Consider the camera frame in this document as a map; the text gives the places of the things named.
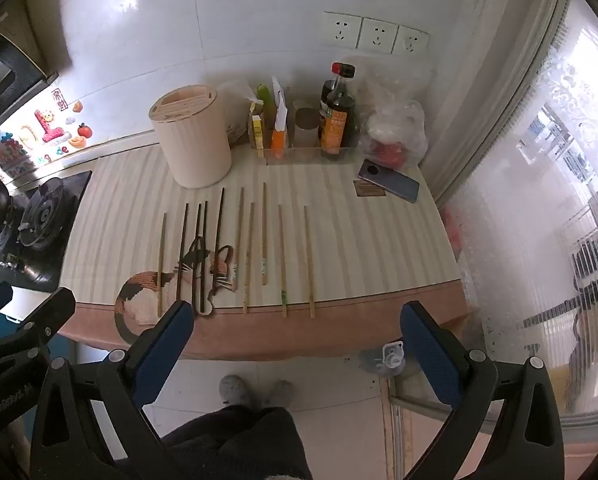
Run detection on group of colourful wall stickers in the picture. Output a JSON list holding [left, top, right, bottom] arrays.
[[0, 87, 94, 168]]

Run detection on patterned glass sliding door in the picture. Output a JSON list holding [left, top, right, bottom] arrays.
[[429, 0, 598, 431]]

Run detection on green-capped bottle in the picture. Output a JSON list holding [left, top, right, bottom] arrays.
[[256, 83, 278, 151]]

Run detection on grey smartphone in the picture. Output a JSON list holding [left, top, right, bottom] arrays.
[[357, 158, 420, 204]]

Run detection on range hood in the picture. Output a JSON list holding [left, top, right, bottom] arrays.
[[0, 25, 60, 126]]

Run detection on yellow seasoning box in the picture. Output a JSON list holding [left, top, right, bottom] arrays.
[[249, 101, 266, 151]]

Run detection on dark wooden chopstick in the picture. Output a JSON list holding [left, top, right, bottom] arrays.
[[199, 200, 208, 307], [192, 203, 202, 307], [211, 187, 226, 293], [176, 203, 189, 302]]

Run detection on orange and white packet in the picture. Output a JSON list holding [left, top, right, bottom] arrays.
[[270, 76, 290, 161]]

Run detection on black gas stove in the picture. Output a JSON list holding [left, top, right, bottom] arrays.
[[0, 170, 94, 293]]

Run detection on dark soy sauce bottle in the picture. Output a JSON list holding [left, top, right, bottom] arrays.
[[319, 62, 358, 161]]

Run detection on teal cabinet front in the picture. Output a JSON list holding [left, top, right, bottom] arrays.
[[54, 330, 82, 367]]

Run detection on brown card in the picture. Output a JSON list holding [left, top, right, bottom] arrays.
[[353, 179, 390, 199]]

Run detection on person's dark trouser legs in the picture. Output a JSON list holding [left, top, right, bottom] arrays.
[[159, 405, 314, 480]]

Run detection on clear glass jar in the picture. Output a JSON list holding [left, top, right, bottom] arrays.
[[291, 99, 321, 148]]

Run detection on white wall socket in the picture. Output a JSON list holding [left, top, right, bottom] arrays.
[[322, 11, 364, 48], [393, 25, 430, 56], [356, 17, 400, 55]]

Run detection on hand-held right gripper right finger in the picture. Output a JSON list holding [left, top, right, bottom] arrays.
[[400, 301, 566, 480]]

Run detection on striped table cover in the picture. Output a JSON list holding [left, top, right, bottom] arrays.
[[59, 147, 464, 322]]

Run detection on beige plastic bag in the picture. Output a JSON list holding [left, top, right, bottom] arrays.
[[218, 79, 260, 147]]

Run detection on grey slipper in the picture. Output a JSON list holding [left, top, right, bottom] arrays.
[[219, 374, 252, 408]]

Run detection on beige cylindrical utensil holder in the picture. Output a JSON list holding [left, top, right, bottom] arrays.
[[148, 84, 232, 190]]

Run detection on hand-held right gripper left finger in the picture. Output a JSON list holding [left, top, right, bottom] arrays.
[[29, 300, 196, 480]]

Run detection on clear plastic bag with red contents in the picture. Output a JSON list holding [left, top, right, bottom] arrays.
[[359, 76, 428, 170]]

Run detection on clear plastic organizer tray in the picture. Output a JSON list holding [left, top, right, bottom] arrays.
[[264, 146, 360, 166]]

